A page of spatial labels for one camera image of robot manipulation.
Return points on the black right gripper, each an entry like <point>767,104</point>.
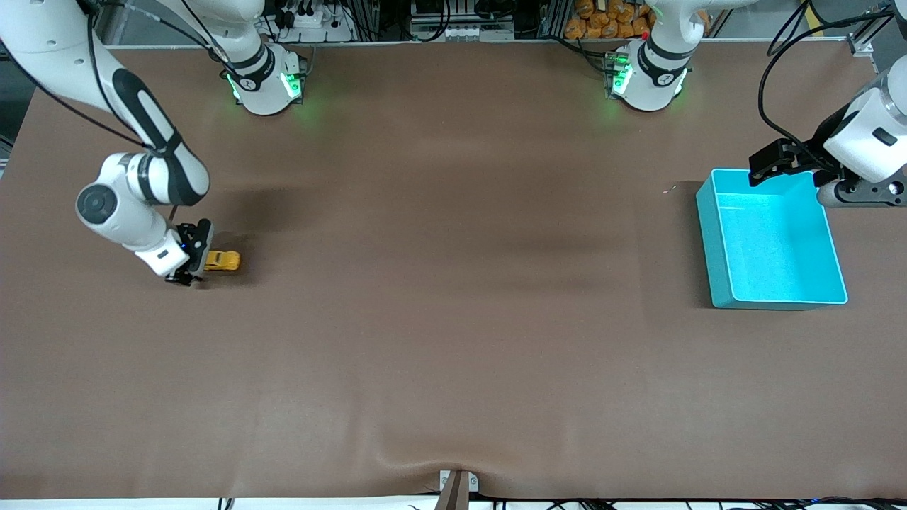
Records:
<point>191,244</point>

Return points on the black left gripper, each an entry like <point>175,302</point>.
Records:
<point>808,153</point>

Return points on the yellow toy beetle car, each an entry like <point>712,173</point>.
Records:
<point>223,261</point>

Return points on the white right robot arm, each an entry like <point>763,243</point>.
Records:
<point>117,205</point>

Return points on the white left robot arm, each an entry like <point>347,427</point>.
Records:
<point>648,74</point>

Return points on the teal plastic bin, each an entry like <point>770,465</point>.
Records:
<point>772,248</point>

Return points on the pile of orange objects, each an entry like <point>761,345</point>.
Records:
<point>609,18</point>

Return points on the white power strip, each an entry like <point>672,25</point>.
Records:
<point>312,20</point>

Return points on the brown table mat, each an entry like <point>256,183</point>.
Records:
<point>453,319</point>

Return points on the white terminal strip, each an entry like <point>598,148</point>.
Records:
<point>464,32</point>

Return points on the white corner bracket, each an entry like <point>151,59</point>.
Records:
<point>862,48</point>

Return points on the aluminium frame post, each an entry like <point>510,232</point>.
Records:
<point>365,18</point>
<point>553,18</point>

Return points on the grey bracket with brown post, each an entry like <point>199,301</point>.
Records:
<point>457,489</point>

